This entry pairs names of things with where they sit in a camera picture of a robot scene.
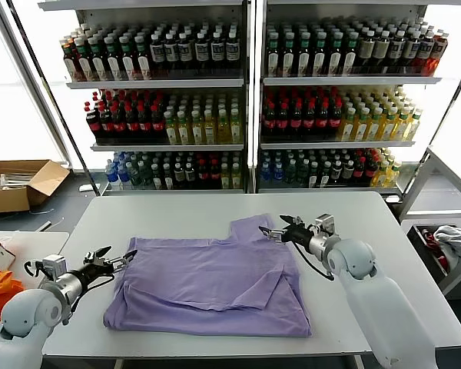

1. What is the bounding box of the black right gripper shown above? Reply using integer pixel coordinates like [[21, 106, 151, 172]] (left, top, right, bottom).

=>
[[258, 214, 316, 247]]

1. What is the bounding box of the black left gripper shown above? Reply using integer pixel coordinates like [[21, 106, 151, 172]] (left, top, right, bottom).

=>
[[78, 245, 138, 289]]

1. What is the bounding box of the purple t-shirt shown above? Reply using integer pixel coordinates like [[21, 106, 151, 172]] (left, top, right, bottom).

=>
[[102, 214, 313, 338]]

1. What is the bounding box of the green tinted bottle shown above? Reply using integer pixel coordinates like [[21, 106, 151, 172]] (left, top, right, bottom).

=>
[[284, 160, 297, 188], [131, 162, 144, 190], [296, 160, 309, 188]]

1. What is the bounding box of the orange white carton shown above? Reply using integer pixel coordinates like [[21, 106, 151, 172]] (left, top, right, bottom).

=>
[[0, 238, 18, 275]]

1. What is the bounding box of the yellow juice bottle green cap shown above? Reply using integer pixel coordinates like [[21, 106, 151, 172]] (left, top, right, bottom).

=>
[[386, 161, 402, 188], [353, 108, 370, 142], [405, 109, 423, 141], [393, 108, 410, 142], [372, 160, 390, 188], [380, 108, 397, 142], [366, 108, 384, 142], [338, 108, 357, 142]]

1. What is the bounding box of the open cardboard box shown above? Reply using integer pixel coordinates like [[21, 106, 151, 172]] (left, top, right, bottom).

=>
[[0, 159, 71, 214]]

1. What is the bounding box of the dark storage bin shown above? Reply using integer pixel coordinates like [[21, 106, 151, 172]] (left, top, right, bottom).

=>
[[406, 224, 461, 296]]

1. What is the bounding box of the red white garment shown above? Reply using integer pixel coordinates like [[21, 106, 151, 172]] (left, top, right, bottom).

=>
[[420, 228, 449, 271]]

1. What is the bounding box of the grey metal shelf unit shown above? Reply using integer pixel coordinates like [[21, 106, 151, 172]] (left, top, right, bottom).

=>
[[38, 0, 252, 196], [255, 0, 461, 196]]

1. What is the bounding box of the white grey crumpled garment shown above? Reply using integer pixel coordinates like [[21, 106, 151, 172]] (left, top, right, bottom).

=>
[[433, 224, 461, 269]]

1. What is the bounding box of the dark bottle green white label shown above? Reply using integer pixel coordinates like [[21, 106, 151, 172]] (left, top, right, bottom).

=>
[[134, 35, 152, 81], [266, 32, 281, 77], [104, 36, 123, 81], [77, 39, 95, 82], [327, 32, 344, 77], [119, 35, 137, 81], [312, 32, 328, 77], [281, 32, 297, 77], [297, 32, 312, 77], [91, 37, 109, 82], [343, 32, 360, 76]]

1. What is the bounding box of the dark bottle white square label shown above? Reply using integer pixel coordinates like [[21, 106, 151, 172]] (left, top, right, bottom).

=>
[[164, 33, 180, 79], [388, 30, 405, 75], [194, 32, 210, 78], [403, 30, 420, 75], [210, 32, 225, 78], [177, 33, 194, 79], [225, 32, 240, 78], [150, 34, 167, 79]]

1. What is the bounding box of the dark bottle beige label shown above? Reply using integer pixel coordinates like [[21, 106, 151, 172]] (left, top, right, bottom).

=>
[[373, 30, 390, 75], [358, 31, 376, 75]]

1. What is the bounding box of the red tea bottle white cap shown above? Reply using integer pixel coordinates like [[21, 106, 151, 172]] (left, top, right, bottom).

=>
[[63, 42, 81, 83], [429, 29, 449, 76]]

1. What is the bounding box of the red bottle blue label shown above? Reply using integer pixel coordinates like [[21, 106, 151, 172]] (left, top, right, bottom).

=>
[[416, 30, 433, 75]]

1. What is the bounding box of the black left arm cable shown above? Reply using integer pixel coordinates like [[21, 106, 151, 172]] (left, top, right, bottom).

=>
[[63, 273, 115, 327]]

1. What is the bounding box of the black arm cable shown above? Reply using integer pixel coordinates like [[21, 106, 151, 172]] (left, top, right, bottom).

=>
[[290, 241, 336, 281], [63, 273, 115, 327]]

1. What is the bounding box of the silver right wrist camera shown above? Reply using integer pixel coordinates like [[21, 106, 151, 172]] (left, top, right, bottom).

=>
[[314, 214, 337, 236]]

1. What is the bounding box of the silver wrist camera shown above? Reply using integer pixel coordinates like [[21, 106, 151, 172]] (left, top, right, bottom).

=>
[[314, 214, 337, 236], [41, 254, 68, 278]]

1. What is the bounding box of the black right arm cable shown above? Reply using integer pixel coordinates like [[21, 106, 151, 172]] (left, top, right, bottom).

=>
[[290, 241, 336, 281]]

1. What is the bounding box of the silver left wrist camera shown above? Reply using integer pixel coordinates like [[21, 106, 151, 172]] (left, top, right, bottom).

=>
[[41, 254, 68, 278]]

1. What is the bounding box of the grey metal cart frame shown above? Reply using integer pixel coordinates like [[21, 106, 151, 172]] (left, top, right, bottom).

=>
[[399, 147, 461, 296]]

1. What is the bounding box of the grey slanted frame post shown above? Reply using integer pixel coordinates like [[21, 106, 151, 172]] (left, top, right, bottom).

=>
[[0, 0, 101, 194]]

